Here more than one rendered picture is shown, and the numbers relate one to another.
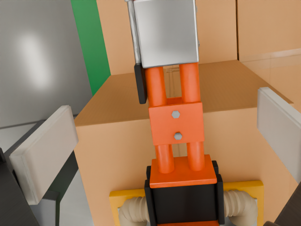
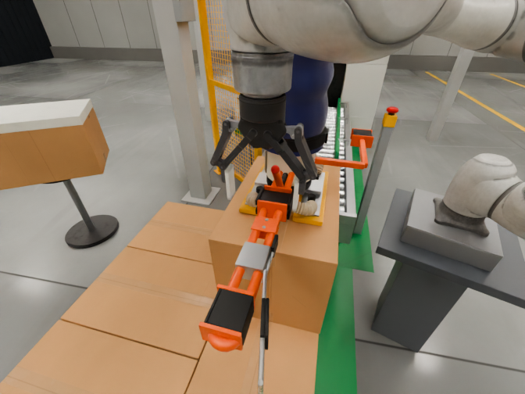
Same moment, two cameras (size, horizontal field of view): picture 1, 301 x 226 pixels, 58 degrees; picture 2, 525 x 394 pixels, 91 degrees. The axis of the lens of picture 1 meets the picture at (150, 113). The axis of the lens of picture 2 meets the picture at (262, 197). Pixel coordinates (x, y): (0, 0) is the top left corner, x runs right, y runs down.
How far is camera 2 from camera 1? 38 cm
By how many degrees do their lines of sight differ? 37
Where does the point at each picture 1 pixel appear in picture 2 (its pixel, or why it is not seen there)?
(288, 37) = (181, 310)
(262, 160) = (234, 220)
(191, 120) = (258, 223)
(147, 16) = (259, 263)
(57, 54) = not seen: outside the picture
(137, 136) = (295, 247)
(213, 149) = not seen: hidden behind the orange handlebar
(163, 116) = (269, 227)
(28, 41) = not seen: outside the picture
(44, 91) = (408, 382)
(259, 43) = (201, 314)
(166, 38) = (254, 252)
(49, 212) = (384, 240)
